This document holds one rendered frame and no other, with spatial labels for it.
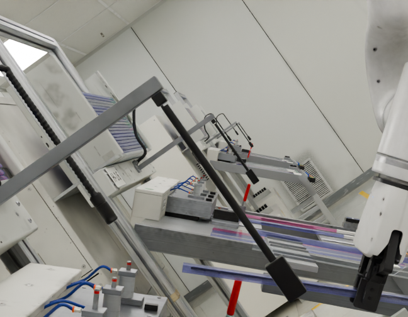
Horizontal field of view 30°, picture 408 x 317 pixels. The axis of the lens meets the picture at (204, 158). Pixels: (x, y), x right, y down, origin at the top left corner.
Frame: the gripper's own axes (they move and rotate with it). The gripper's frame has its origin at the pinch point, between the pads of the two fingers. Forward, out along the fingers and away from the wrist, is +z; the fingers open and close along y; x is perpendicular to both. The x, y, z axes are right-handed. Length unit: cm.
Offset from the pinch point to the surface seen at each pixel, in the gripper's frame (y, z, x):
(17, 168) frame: -14, -1, -52
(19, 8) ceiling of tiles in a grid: -482, -48, -174
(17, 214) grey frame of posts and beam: -12, 5, -50
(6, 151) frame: -14, -3, -55
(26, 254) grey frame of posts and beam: -14, 11, -47
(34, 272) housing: -5.7, 11.4, -44.4
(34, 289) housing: 3.6, 10.9, -42.6
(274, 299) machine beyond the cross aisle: -435, 103, 69
